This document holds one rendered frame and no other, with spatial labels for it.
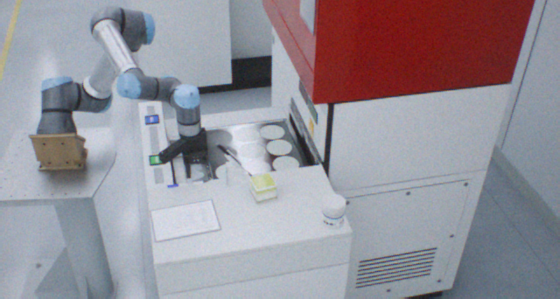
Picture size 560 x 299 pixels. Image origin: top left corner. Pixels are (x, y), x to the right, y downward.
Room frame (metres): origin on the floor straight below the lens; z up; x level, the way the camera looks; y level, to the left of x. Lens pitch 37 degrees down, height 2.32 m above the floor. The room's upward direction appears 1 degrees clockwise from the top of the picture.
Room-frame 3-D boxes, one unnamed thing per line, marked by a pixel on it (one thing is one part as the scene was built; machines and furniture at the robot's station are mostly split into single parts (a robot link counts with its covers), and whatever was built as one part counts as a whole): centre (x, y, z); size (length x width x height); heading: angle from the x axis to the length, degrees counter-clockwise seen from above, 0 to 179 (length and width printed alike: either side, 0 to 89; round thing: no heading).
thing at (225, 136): (1.82, 0.11, 0.90); 0.34 x 0.34 x 0.01; 14
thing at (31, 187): (1.83, 0.89, 0.75); 0.45 x 0.44 x 0.13; 96
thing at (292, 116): (1.89, -0.09, 0.89); 0.44 x 0.02 x 0.10; 14
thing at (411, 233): (2.15, -0.39, 0.41); 0.82 x 0.71 x 0.82; 14
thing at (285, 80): (2.07, -0.06, 1.02); 0.82 x 0.03 x 0.40; 14
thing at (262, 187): (1.49, 0.05, 1.00); 0.07 x 0.07 x 0.07; 23
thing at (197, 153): (1.53, 0.28, 1.14); 0.09 x 0.08 x 0.12; 105
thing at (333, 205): (1.38, -0.17, 1.01); 0.07 x 0.07 x 0.10
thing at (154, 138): (1.80, 0.48, 0.89); 0.55 x 0.09 x 0.14; 14
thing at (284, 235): (1.43, 0.11, 0.89); 0.62 x 0.35 x 0.14; 104
